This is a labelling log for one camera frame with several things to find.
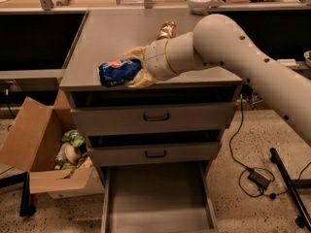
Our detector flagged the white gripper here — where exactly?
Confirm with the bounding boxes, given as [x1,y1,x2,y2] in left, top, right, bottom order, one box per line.
[123,39,177,88]

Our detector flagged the blue pepsi can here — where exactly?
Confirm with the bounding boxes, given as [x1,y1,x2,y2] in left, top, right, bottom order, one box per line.
[98,59,142,87]

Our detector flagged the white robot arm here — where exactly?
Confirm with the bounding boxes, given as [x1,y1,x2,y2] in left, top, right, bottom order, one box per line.
[124,14,311,145]

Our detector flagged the orange soda can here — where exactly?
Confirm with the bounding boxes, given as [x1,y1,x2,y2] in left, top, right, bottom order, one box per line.
[157,21,176,40]

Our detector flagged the grey drawer cabinet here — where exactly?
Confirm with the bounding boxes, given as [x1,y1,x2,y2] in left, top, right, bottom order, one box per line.
[60,9,242,167]

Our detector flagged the top grey drawer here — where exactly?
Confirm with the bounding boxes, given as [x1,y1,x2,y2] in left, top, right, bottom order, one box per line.
[71,103,234,136]

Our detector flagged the grey drawer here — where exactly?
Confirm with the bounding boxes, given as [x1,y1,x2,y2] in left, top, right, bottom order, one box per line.
[71,103,234,136]
[88,142,221,166]
[101,162,219,233]

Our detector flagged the middle grey drawer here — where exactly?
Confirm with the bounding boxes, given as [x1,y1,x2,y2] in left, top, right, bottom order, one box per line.
[88,142,221,166]

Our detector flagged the bottom grey drawer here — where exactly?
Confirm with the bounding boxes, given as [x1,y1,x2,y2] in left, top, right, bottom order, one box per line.
[101,162,219,233]

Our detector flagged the white bowl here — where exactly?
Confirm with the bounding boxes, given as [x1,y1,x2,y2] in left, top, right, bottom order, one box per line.
[187,0,212,15]

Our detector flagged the green chip bag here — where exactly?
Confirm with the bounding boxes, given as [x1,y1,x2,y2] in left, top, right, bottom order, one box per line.
[62,129,85,148]

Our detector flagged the white round object in box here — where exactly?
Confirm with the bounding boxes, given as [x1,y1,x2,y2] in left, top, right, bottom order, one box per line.
[65,145,81,165]

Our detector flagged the brown cardboard box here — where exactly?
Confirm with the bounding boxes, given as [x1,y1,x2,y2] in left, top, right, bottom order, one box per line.
[0,91,104,199]

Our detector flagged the white power strip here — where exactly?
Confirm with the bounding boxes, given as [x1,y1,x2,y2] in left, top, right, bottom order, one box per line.
[278,59,298,68]

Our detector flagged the black power adapter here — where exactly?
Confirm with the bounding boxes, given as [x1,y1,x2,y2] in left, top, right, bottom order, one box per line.
[248,169,271,190]

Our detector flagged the black chair leg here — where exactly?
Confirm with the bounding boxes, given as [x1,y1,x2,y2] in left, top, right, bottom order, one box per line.
[0,172,36,217]

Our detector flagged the black metal stand leg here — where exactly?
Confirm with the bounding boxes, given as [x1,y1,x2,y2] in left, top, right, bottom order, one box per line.
[270,148,311,232]

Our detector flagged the black power cable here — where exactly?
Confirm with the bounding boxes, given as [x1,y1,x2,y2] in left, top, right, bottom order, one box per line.
[228,94,311,200]

